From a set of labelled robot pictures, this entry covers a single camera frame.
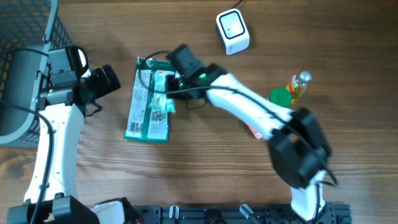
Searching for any light teal wipes packet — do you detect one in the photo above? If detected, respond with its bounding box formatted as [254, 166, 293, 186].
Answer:
[149, 73, 176, 113]

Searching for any green white plastic package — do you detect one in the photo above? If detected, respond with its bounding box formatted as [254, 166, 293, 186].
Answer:
[124, 57, 177, 143]

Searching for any red Nescafe coffee stick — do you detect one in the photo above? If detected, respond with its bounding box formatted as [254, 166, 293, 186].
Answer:
[248, 125, 262, 139]

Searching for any green lid white jar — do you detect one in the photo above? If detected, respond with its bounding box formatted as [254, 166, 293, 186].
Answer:
[268, 88, 292, 108]

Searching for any yellow dish soap bottle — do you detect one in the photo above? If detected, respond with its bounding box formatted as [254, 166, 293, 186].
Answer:
[285, 71, 312, 104]

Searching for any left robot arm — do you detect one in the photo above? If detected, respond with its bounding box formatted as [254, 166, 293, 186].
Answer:
[7, 45, 141, 223]

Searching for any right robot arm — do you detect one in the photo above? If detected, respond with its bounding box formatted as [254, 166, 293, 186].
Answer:
[166, 44, 338, 223]

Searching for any white barcode scanner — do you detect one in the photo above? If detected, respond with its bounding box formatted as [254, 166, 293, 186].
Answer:
[216, 8, 250, 55]

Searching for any dark grey plastic basket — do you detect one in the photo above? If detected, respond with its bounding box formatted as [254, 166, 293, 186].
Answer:
[1, 0, 73, 147]

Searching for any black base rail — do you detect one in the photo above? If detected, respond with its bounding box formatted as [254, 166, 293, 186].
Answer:
[130, 203, 352, 224]

